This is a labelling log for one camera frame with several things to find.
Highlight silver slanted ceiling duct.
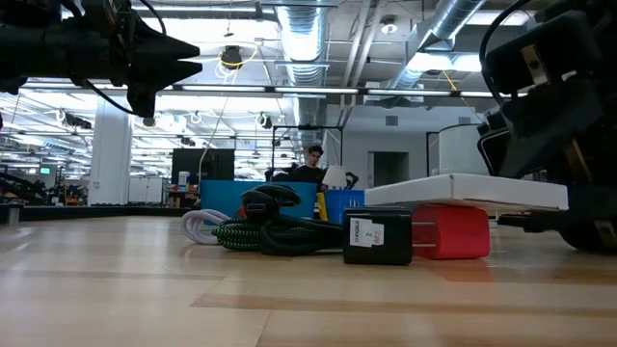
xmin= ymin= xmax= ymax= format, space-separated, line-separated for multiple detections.
xmin=385 ymin=0 xmax=488 ymax=91

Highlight black charger with white label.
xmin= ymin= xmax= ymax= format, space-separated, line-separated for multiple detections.
xmin=342 ymin=206 xmax=414 ymax=266

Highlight red charger block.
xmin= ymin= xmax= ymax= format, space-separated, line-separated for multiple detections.
xmin=410 ymin=204 xmax=492 ymax=261

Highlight green black braided cable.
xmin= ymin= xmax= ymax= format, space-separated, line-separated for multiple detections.
xmin=211 ymin=219 xmax=265 ymax=252

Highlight black cable bundle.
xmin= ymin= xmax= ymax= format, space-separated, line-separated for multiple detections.
xmin=259 ymin=214 xmax=346 ymax=256

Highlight silver spiral ceiling duct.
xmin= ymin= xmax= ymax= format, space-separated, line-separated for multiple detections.
xmin=274 ymin=0 xmax=332 ymax=150

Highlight blue slotted plastic basket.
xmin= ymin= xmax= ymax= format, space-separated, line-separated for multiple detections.
xmin=323 ymin=188 xmax=366 ymax=226

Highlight white cable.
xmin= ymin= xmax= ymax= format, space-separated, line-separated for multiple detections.
xmin=180 ymin=208 xmax=232 ymax=246

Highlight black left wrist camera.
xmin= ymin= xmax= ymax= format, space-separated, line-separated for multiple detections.
xmin=127 ymin=89 xmax=158 ymax=120

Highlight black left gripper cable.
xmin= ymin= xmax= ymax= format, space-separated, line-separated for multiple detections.
xmin=81 ymin=0 xmax=168 ymax=117

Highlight yellow plastic container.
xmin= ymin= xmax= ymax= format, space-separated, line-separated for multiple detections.
xmin=315 ymin=191 xmax=329 ymax=222

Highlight black screen panel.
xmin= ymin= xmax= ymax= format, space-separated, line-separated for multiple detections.
xmin=171 ymin=147 xmax=236 ymax=185

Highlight black ceiling-hung camera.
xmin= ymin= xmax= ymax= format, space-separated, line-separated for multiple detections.
xmin=220 ymin=45 xmax=244 ymax=68

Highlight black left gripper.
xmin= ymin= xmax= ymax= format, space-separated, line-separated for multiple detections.
xmin=81 ymin=0 xmax=203 ymax=93

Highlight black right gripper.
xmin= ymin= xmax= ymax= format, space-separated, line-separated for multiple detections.
xmin=476 ymin=0 xmax=617 ymax=187

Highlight person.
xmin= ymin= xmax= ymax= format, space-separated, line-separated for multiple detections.
xmin=291 ymin=145 xmax=330 ymax=185

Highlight white cardboard box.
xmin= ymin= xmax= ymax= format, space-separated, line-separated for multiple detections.
xmin=364 ymin=173 xmax=570 ymax=213

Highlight long ceiling light bar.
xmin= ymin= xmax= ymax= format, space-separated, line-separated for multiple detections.
xmin=18 ymin=81 xmax=488 ymax=98

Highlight white cylinder on stand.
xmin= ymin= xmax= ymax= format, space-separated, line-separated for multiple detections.
xmin=437 ymin=123 xmax=491 ymax=175

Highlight white square column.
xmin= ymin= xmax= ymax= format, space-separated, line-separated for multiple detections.
xmin=88 ymin=98 xmax=134 ymax=206

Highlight teal plastic bin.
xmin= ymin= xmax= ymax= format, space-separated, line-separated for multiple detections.
xmin=200 ymin=179 xmax=319 ymax=221

